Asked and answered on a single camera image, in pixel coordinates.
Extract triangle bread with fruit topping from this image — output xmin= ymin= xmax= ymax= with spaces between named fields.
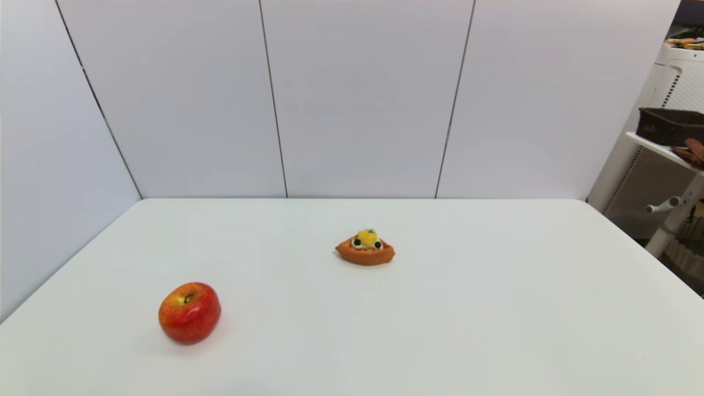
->
xmin=335 ymin=229 xmax=396 ymax=267

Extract red apple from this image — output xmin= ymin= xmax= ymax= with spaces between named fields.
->
xmin=158 ymin=282 xmax=222 ymax=345

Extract white perforated air purifier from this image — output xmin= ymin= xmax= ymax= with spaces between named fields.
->
xmin=587 ymin=46 xmax=704 ymax=240

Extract white shelf stand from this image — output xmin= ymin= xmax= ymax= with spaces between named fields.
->
xmin=625 ymin=131 xmax=704 ymax=258

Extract dark woven basket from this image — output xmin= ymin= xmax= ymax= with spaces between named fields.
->
xmin=636 ymin=107 xmax=704 ymax=147

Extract brown items on shelf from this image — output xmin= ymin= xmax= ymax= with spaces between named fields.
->
xmin=671 ymin=138 xmax=704 ymax=170

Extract colourful clutter atop purifier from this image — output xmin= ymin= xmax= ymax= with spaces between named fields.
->
xmin=664 ymin=36 xmax=704 ymax=51

